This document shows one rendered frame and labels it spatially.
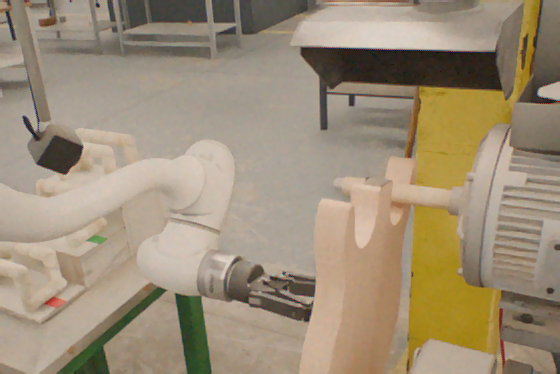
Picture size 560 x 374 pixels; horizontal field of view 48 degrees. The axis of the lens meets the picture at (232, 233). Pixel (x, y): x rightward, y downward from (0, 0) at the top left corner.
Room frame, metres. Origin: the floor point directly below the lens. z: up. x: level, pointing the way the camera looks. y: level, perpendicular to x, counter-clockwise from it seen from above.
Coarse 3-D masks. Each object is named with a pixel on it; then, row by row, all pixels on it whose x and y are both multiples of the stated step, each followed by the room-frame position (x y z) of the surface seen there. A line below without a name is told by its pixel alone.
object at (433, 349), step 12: (432, 348) 0.70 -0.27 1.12; (444, 348) 0.70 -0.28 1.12; (456, 348) 0.69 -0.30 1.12; (420, 360) 0.68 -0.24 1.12; (432, 360) 0.67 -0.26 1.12; (444, 360) 0.67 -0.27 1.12; (456, 360) 0.67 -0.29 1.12; (468, 360) 0.67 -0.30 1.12; (480, 360) 0.66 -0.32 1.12; (492, 360) 0.66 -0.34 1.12; (420, 372) 0.65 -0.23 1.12; (432, 372) 0.65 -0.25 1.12; (444, 372) 0.65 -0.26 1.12; (456, 372) 0.64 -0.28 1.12; (468, 372) 0.64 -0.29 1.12; (480, 372) 0.64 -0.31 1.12; (492, 372) 0.64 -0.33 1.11
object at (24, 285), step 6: (18, 276) 1.17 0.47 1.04; (24, 276) 1.17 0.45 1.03; (18, 282) 1.17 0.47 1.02; (24, 282) 1.17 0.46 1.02; (30, 282) 1.18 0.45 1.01; (18, 288) 1.17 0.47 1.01; (24, 288) 1.17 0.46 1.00; (30, 288) 1.18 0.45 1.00; (24, 294) 1.17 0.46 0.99; (30, 294) 1.18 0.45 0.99; (24, 300) 1.17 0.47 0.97; (24, 306) 1.17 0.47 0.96; (30, 312) 1.17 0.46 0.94
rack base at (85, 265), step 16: (112, 224) 1.41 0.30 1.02; (64, 240) 1.35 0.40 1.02; (112, 240) 1.35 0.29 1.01; (16, 256) 1.39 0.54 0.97; (64, 256) 1.28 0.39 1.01; (80, 256) 1.26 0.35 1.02; (96, 256) 1.30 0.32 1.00; (112, 256) 1.34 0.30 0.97; (128, 256) 1.38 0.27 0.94; (64, 272) 1.29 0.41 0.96; (80, 272) 1.26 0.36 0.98; (96, 272) 1.29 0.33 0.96
